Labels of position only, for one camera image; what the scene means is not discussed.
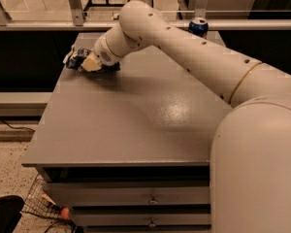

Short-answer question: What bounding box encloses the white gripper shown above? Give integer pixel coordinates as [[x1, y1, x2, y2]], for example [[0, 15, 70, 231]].
[[81, 35, 120, 72]]

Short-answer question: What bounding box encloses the blue chip bag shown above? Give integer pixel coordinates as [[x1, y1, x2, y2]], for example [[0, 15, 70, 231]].
[[63, 47, 120, 73]]

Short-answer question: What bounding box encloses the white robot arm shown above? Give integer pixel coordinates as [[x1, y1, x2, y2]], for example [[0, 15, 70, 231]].
[[82, 1, 291, 233]]

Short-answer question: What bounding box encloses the black stand base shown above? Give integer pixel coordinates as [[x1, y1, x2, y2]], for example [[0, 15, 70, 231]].
[[83, 0, 131, 13]]

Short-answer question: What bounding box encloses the grey drawer cabinet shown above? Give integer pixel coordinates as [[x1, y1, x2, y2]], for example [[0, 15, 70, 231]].
[[21, 31, 234, 233]]

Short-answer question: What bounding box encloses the metal railing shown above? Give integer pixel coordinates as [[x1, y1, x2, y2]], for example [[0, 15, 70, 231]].
[[0, 0, 291, 31]]

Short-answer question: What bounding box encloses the blue soda can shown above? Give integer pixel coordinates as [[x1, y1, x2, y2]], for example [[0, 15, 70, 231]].
[[188, 17, 209, 38]]

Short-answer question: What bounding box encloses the upper drawer with knob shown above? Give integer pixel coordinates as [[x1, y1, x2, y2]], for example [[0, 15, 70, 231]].
[[44, 182, 210, 207]]

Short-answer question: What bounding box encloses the drawer with knob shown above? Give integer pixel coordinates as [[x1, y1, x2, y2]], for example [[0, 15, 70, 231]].
[[71, 207, 210, 227], [44, 182, 210, 207]]

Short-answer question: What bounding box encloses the small orange ball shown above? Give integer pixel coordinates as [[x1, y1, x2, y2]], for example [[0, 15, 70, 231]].
[[60, 208, 70, 220]]

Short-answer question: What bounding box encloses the lower drawer with knob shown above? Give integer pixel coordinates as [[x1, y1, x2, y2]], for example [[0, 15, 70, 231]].
[[71, 207, 210, 227]]

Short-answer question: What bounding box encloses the black floor cable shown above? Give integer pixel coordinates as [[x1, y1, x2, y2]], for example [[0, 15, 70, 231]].
[[0, 112, 37, 133]]

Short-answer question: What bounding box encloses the wire basket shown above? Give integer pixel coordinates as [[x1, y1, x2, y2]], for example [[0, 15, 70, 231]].
[[21, 174, 72, 223]]

